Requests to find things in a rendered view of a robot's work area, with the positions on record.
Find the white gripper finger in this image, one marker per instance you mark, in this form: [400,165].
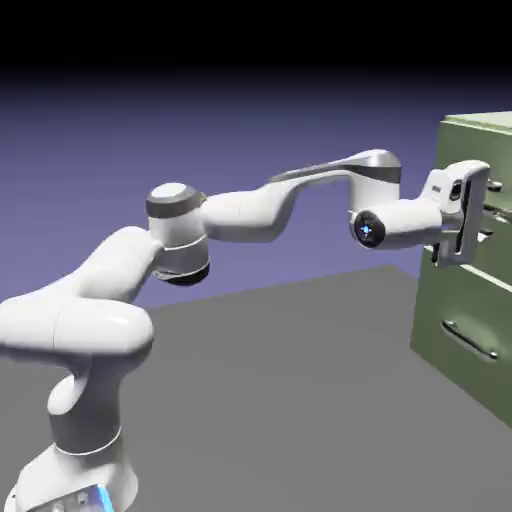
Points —
[495,184]
[484,235]

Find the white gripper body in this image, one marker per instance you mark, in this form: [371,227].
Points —
[478,200]

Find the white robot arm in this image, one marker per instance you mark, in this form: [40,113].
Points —
[240,212]

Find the green drawer front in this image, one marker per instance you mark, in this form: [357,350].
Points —
[448,296]
[498,260]

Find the green cabinet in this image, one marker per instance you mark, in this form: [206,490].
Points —
[480,119]

